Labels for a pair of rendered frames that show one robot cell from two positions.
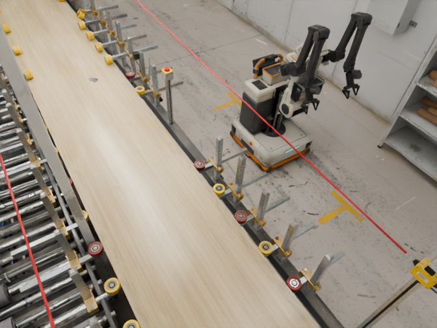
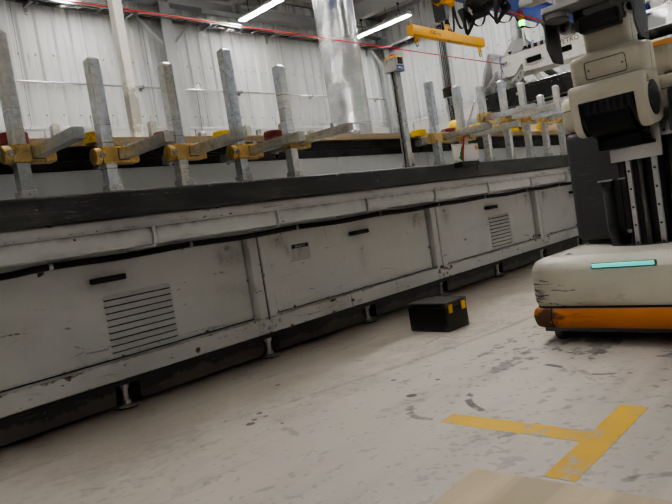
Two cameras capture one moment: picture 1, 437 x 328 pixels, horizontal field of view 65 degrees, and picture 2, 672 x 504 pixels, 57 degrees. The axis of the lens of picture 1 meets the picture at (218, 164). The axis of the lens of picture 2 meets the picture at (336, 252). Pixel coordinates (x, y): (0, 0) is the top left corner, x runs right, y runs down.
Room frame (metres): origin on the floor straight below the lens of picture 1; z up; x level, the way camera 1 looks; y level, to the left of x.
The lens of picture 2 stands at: (1.34, -2.39, 0.52)
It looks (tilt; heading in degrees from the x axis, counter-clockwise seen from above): 3 degrees down; 80
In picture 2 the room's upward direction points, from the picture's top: 9 degrees counter-clockwise
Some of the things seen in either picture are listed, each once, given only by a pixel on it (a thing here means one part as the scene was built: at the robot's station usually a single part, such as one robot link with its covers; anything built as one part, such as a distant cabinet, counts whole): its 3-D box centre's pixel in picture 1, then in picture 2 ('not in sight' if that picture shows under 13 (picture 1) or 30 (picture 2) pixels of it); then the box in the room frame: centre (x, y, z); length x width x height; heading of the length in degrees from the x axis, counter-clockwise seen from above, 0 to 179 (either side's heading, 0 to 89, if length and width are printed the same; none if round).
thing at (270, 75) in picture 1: (275, 74); (644, 65); (2.83, -0.47, 0.87); 0.23 x 0.15 x 0.11; 125
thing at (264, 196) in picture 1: (260, 215); (176, 135); (1.23, -0.29, 0.87); 0.04 x 0.04 x 0.48; 36
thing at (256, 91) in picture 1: (271, 99); (653, 147); (2.82, -0.49, 0.59); 0.55 x 0.34 x 0.83; 125
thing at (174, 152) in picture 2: (257, 217); (185, 152); (1.25, -0.28, 0.81); 0.14 x 0.06 x 0.05; 36
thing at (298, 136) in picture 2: (241, 185); (260, 148); (1.51, -0.17, 0.80); 0.43 x 0.03 x 0.04; 126
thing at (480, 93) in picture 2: (132, 61); (485, 128); (2.85, 0.89, 0.89); 0.04 x 0.04 x 0.48; 36
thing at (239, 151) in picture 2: (235, 191); (244, 152); (1.45, -0.13, 0.81); 0.14 x 0.06 x 0.05; 36
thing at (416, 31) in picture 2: not in sight; (448, 36); (4.62, 5.41, 2.65); 1.71 x 0.09 x 0.32; 36
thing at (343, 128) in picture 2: (222, 160); (309, 139); (1.71, -0.03, 0.83); 0.43 x 0.03 x 0.04; 126
